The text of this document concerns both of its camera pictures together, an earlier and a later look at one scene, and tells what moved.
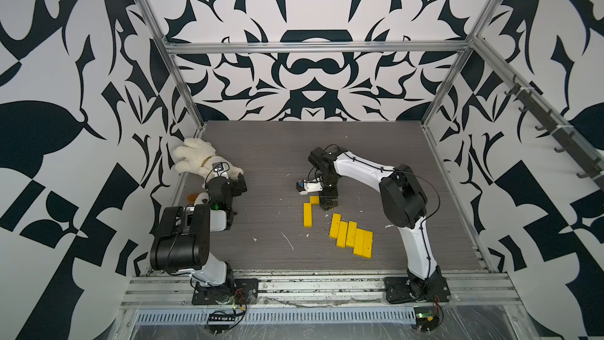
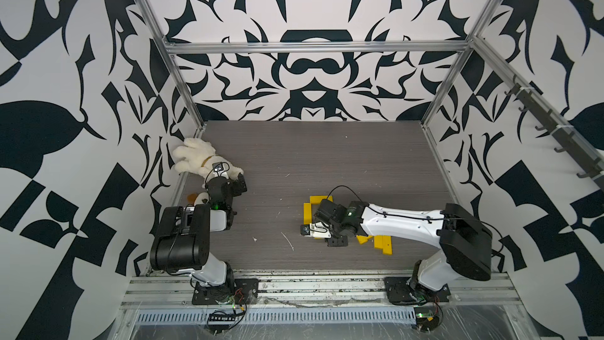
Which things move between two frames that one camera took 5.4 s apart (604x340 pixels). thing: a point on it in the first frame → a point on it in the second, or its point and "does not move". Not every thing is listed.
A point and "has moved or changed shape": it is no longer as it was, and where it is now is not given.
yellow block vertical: (307, 215) does not move
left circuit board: (220, 323) does not move
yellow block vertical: (351, 234) has moved or changed shape
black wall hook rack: (562, 134) does not move
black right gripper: (329, 194) → (334, 242)
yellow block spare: (366, 251) → (387, 245)
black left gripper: (236, 190) does not move
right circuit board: (427, 318) does not move
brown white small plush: (197, 198) does not move
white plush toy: (197, 156) does not move
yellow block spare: (359, 244) → (378, 242)
